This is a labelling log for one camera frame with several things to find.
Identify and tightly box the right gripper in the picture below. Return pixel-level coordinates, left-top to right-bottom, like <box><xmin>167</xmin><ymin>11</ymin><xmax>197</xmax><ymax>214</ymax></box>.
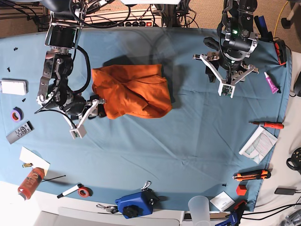
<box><xmin>63</xmin><ymin>95</ymin><xmax>107</xmax><ymax>139</ymax></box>

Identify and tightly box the translucent plastic cup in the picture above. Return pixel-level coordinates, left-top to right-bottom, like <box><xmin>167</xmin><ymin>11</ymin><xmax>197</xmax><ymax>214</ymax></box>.
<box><xmin>188</xmin><ymin>195</ymin><xmax>211</xmax><ymax>226</ymax></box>

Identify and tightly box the orange t-shirt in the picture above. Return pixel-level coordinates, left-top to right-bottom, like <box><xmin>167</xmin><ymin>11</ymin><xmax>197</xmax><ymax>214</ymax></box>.
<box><xmin>91</xmin><ymin>64</ymin><xmax>172</xmax><ymax>120</ymax></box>

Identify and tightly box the red screwdriver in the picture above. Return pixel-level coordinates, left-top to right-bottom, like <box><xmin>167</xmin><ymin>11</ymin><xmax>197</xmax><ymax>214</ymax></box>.
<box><xmin>249</xmin><ymin>121</ymin><xmax>285</xmax><ymax>129</ymax></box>

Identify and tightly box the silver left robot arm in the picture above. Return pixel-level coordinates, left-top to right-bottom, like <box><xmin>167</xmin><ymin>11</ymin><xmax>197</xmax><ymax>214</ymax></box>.
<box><xmin>193</xmin><ymin>0</ymin><xmax>259</xmax><ymax>97</ymax></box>

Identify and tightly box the blue table cloth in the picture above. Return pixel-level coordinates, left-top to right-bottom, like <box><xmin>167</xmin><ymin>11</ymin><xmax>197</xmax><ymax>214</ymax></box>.
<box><xmin>0</xmin><ymin>28</ymin><xmax>292</xmax><ymax>210</ymax></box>

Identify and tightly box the small white note card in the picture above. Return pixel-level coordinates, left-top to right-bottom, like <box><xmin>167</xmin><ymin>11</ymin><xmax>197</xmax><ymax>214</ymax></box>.
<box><xmin>210</xmin><ymin>191</ymin><xmax>235</xmax><ymax>211</ymax></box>

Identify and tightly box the blue clamp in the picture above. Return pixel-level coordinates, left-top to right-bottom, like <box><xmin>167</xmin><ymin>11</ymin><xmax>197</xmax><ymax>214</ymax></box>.
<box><xmin>215</xmin><ymin>200</ymin><xmax>247</xmax><ymax>226</ymax></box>

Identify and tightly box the grey remote control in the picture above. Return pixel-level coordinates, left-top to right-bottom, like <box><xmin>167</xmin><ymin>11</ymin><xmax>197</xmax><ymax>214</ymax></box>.
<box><xmin>6</xmin><ymin>121</ymin><xmax>33</xmax><ymax>144</ymax></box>

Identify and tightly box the power strip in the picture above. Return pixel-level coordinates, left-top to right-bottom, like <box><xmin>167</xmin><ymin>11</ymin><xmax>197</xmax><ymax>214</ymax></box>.
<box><xmin>86</xmin><ymin>18</ymin><xmax>162</xmax><ymax>27</ymax></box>

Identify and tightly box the red tape roll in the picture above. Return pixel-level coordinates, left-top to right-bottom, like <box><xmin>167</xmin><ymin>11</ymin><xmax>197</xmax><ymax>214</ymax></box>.
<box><xmin>78</xmin><ymin>186</ymin><xmax>91</xmax><ymax>198</ymax></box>

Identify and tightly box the orange black utility knife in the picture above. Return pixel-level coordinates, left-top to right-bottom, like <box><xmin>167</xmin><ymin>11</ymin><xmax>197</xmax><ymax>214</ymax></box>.
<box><xmin>232</xmin><ymin>169</ymin><xmax>271</xmax><ymax>182</ymax></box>

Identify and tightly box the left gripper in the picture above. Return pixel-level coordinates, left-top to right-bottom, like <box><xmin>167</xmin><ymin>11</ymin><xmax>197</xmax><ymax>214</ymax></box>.
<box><xmin>193</xmin><ymin>51</ymin><xmax>259</xmax><ymax>98</ymax></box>

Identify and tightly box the black white marker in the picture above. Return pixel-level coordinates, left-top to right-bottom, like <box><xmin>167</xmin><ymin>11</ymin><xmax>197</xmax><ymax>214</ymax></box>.
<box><xmin>57</xmin><ymin>183</ymin><xmax>83</xmax><ymax>199</ymax></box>

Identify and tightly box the silver carabiner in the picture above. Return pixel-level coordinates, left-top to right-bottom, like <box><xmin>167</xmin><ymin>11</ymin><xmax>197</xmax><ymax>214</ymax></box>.
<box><xmin>141</xmin><ymin>181</ymin><xmax>151</xmax><ymax>192</ymax></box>

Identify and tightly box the blue plastic device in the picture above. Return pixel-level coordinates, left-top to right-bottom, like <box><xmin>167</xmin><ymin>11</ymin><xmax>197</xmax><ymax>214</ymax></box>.
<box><xmin>115</xmin><ymin>189</ymin><xmax>160</xmax><ymax>219</ymax></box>

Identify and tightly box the purple tape roll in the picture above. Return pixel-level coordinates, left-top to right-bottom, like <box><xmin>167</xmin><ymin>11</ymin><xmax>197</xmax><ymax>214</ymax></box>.
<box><xmin>10</xmin><ymin>107</ymin><xmax>24</xmax><ymax>122</ymax></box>

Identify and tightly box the AA battery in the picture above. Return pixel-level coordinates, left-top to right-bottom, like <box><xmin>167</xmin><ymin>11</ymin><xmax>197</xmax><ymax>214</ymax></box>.
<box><xmin>22</xmin><ymin>163</ymin><xmax>33</xmax><ymax>168</ymax></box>

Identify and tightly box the purple glue tube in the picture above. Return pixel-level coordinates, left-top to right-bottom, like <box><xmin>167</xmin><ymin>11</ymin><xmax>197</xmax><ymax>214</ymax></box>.
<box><xmin>264</xmin><ymin>72</ymin><xmax>278</xmax><ymax>94</ymax></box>

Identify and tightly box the red cube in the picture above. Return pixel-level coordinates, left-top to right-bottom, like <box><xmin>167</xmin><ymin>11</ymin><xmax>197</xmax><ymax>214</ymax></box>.
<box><xmin>236</xmin><ymin>185</ymin><xmax>247</xmax><ymax>196</ymax></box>

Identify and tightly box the white box with barcode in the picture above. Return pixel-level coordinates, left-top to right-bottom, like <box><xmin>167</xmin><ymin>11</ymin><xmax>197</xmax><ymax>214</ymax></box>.
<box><xmin>0</xmin><ymin>79</ymin><xmax>28</xmax><ymax>96</ymax></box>

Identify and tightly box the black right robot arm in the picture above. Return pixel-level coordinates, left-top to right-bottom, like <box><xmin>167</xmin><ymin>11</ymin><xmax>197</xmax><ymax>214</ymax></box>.
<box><xmin>37</xmin><ymin>0</ymin><xmax>105</xmax><ymax>138</ymax></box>

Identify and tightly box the white paper booklet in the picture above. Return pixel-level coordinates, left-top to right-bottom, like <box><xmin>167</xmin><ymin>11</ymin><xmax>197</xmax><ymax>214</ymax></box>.
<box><xmin>239</xmin><ymin>126</ymin><xmax>277</xmax><ymax>164</ymax></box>

